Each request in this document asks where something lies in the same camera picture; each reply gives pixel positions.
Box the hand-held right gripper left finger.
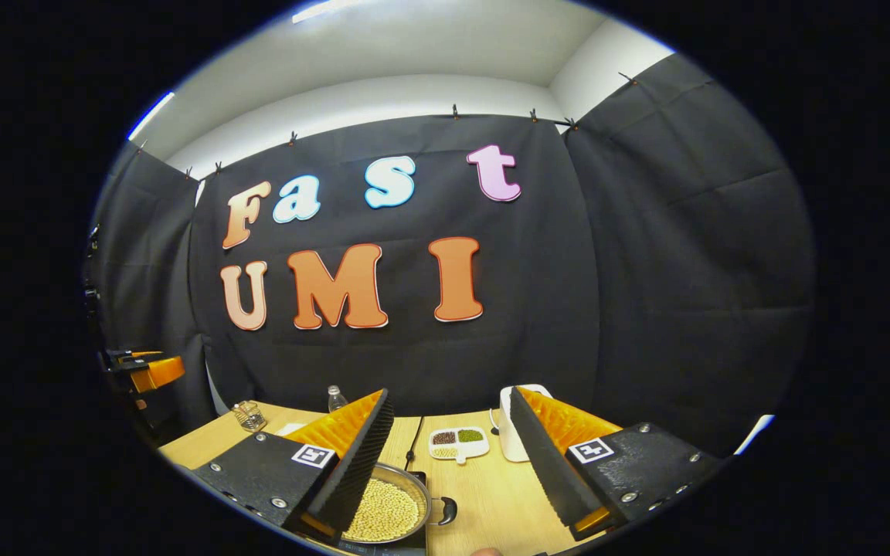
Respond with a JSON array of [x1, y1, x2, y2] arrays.
[[194, 388, 396, 541]]

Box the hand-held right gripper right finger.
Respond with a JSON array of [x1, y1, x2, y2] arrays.
[[508, 386, 726, 541]]

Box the steel pot with black handle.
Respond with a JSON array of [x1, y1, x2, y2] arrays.
[[341, 462, 459, 545]]

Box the black induction cooktop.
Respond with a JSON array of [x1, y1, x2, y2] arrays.
[[333, 471, 430, 556]]

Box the white toaster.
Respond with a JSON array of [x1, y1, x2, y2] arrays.
[[498, 384, 552, 463]]

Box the soybeans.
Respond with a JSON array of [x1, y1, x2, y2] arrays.
[[345, 479, 420, 541]]

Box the white divided dish of grains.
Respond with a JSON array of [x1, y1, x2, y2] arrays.
[[428, 427, 491, 464]]

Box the black backdrop cloth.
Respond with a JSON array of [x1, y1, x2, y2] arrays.
[[83, 53, 817, 464]]

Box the ceiling light strip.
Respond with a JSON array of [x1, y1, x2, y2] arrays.
[[127, 91, 175, 141]]

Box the ceiling light panel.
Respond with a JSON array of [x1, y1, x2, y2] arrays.
[[293, 0, 369, 24]]

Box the black power cable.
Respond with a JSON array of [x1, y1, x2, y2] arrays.
[[405, 417, 424, 472]]

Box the wire mesh utensil holder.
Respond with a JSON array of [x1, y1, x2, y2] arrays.
[[231, 400, 268, 432]]

